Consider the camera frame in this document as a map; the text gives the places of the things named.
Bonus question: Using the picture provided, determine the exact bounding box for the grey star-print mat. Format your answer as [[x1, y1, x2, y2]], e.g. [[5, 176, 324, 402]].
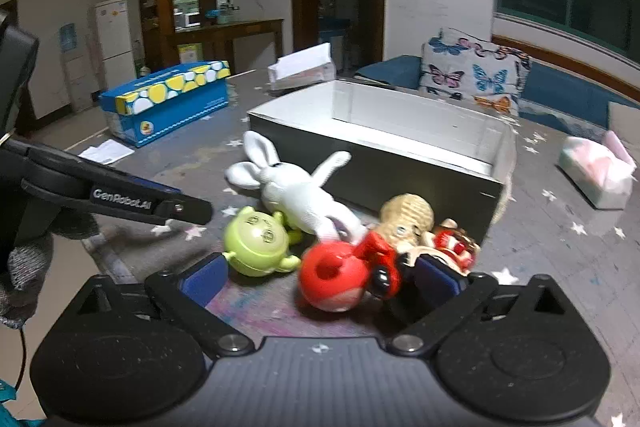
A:
[[65, 69, 640, 427]]

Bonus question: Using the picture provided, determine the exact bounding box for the blue yellow dotted carton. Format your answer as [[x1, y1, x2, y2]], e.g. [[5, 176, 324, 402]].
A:
[[98, 60, 232, 148]]

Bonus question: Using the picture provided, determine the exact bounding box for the plain white pillow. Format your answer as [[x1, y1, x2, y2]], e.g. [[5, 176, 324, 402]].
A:
[[607, 101, 640, 158]]

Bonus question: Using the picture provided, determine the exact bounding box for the water dispenser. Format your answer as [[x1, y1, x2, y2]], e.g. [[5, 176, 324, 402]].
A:
[[57, 23, 91, 112]]

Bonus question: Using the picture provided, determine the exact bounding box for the white refrigerator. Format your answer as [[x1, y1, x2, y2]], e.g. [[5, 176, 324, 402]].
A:
[[94, 0, 137, 92]]

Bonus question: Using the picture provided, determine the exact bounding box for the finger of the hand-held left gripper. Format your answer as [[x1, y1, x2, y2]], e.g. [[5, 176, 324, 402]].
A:
[[21, 176, 213, 226], [2, 138, 182, 195]]

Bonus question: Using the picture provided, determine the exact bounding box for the white paper sheet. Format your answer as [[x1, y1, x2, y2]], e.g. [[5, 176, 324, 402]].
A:
[[77, 139, 136, 166]]

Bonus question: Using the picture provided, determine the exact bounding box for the person's left hand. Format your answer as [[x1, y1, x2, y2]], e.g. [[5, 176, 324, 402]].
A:
[[0, 209, 101, 330]]

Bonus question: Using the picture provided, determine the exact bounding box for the thin black cable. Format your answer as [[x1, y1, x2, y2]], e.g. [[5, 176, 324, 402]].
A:
[[12, 326, 28, 395]]

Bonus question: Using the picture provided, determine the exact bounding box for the white storage bin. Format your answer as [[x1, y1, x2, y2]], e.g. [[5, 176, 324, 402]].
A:
[[247, 79, 518, 248]]

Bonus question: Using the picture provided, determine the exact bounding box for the small red white figurine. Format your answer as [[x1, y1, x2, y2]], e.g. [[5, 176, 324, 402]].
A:
[[422, 218, 482, 273]]

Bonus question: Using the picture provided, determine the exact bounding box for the pink green tissue pack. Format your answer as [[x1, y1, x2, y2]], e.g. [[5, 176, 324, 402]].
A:
[[557, 130, 638, 211]]

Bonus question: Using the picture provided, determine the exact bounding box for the yellow green carton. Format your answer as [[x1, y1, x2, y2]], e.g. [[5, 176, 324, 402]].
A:
[[177, 43, 203, 66]]

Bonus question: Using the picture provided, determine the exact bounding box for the butterfly print pillow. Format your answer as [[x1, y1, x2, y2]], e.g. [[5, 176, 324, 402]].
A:
[[417, 27, 533, 118]]

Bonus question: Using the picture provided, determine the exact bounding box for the blue sofa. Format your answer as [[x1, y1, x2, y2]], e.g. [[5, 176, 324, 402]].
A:
[[352, 54, 640, 132]]

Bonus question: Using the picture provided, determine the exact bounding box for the white rabbit plush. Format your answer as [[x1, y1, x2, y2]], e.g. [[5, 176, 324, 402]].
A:
[[225, 131, 368, 243]]

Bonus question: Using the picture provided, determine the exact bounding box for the tan peanut toy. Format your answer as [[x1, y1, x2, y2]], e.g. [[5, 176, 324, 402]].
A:
[[378, 193, 436, 253]]

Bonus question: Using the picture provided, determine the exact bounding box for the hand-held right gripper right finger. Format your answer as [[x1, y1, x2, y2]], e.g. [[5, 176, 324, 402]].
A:
[[390, 254, 571, 358]]

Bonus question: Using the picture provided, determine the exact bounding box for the white open tissue box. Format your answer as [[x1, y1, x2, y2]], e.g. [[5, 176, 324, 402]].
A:
[[266, 42, 336, 95]]

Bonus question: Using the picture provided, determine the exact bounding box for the green alien toy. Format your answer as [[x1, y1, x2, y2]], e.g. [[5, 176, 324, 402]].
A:
[[221, 205, 303, 278]]

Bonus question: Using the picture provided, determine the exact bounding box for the dark wooden side table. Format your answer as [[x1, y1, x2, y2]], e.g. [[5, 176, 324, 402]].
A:
[[165, 19, 285, 72]]

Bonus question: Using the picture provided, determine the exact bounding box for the red ball toy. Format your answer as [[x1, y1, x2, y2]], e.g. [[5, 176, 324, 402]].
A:
[[298, 229, 403, 314]]

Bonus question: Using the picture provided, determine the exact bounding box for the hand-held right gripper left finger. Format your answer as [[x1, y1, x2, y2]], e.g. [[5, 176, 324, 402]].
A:
[[65, 252, 256, 360]]

